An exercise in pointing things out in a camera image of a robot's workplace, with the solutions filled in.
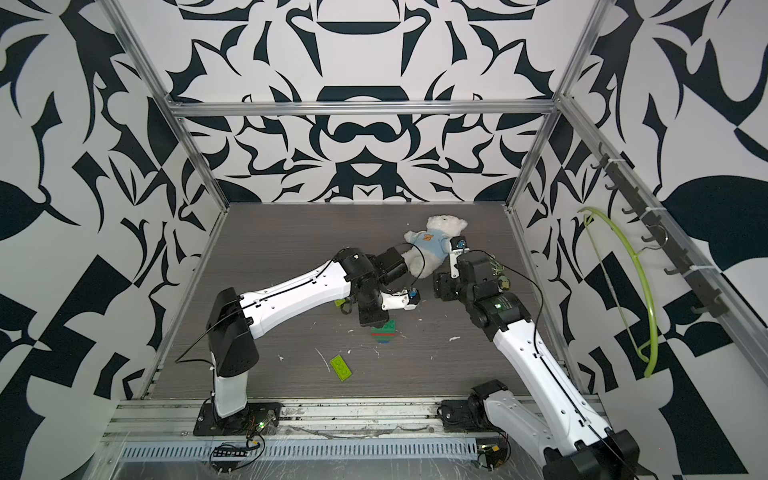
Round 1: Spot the dark green lego brick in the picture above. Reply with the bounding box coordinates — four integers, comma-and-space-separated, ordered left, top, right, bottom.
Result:
371, 319, 397, 334

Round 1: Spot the long lime lego brick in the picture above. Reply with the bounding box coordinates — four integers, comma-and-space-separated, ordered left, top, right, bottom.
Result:
330, 355, 352, 382

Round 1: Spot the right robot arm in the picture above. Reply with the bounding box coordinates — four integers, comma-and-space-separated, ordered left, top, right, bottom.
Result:
433, 249, 640, 479

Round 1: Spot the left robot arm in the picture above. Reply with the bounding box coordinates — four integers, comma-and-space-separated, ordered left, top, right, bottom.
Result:
204, 247, 421, 419

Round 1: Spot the white teddy bear blue shirt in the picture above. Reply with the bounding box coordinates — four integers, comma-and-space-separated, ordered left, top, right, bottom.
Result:
402, 215, 468, 279

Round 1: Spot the black connector box right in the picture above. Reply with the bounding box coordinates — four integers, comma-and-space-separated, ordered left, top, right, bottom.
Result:
475, 444, 509, 472

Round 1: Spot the green plastic hanger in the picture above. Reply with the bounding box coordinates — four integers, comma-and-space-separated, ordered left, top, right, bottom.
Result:
578, 206, 659, 378

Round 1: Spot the black usb hub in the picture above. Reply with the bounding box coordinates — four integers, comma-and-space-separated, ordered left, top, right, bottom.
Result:
209, 443, 250, 461

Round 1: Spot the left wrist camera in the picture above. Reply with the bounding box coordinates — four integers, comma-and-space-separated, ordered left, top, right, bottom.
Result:
381, 287, 421, 311

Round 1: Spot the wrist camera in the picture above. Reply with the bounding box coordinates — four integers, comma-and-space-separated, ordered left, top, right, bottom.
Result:
381, 287, 421, 311
448, 236, 469, 279

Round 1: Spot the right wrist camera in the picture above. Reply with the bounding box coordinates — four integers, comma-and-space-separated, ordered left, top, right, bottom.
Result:
448, 236, 469, 279

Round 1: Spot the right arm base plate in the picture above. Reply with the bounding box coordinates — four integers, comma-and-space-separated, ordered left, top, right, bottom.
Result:
437, 379, 509, 434

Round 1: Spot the white slotted cable duct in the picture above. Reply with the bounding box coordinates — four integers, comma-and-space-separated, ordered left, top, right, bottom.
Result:
120, 437, 479, 463

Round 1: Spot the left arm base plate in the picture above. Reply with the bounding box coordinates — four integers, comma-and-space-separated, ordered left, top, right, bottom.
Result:
193, 399, 283, 437

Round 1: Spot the black wall hook rail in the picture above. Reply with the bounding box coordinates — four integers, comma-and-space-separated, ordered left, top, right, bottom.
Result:
593, 142, 730, 318

